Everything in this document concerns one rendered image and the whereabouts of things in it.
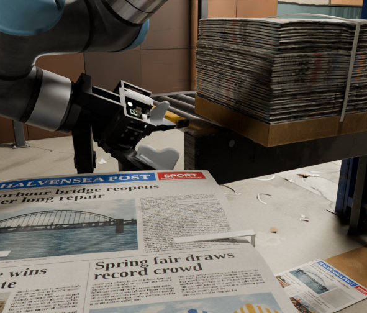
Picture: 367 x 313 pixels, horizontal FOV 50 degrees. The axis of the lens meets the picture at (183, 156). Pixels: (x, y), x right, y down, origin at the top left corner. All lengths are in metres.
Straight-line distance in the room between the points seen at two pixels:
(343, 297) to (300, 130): 1.05
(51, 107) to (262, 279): 0.33
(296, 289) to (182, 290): 1.43
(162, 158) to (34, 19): 0.27
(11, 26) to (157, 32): 3.77
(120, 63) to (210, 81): 3.18
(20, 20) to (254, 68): 0.46
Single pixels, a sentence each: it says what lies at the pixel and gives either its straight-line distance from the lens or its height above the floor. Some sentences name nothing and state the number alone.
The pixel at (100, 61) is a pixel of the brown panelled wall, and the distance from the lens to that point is 3.98.
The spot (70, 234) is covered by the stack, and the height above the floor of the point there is 0.83.
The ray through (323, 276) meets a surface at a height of 0.01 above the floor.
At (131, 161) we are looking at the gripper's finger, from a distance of 0.57.
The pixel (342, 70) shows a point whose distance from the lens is 0.85.
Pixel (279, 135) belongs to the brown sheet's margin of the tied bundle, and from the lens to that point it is 0.76.
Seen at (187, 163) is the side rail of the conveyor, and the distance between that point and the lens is 0.85.
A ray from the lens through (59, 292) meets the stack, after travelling 0.31.
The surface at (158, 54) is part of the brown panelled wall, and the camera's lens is 4.19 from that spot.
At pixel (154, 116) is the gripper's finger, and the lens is 0.65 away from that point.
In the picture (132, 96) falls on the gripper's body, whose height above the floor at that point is 0.92.
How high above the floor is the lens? 1.01
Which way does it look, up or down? 18 degrees down
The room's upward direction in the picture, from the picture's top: straight up
